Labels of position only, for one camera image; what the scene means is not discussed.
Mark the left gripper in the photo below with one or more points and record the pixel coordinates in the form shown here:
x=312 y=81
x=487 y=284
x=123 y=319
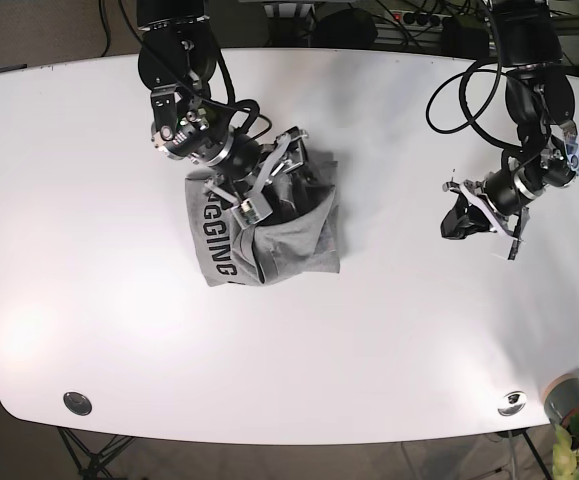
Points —
x=500 y=203

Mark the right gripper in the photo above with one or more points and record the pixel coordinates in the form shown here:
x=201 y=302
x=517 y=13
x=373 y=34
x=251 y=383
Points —
x=188 y=128

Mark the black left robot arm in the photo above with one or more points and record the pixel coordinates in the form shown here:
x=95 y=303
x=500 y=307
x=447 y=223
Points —
x=540 y=100

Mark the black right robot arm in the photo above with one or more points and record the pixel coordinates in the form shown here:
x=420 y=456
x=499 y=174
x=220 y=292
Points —
x=179 y=48

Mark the right table grommet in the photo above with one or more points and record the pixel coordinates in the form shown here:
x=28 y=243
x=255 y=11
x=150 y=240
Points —
x=512 y=403

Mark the table grommet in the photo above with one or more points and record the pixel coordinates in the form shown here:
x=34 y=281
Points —
x=512 y=403
x=77 y=403

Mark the grey plant pot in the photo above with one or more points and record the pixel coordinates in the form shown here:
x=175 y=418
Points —
x=561 y=399

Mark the white power strip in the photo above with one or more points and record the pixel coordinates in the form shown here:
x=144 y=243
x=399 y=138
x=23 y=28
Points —
x=418 y=19

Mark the left table grommet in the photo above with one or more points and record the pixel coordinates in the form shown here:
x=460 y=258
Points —
x=77 y=403

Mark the black folding stand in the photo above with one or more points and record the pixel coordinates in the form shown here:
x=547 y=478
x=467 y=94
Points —
x=91 y=465

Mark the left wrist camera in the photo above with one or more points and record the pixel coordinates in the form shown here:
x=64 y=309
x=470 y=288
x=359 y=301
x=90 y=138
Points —
x=514 y=249

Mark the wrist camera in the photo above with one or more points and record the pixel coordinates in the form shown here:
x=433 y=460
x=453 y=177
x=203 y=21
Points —
x=251 y=211
x=514 y=249

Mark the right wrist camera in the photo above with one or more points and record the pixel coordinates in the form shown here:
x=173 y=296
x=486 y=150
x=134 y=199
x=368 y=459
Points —
x=251 y=211

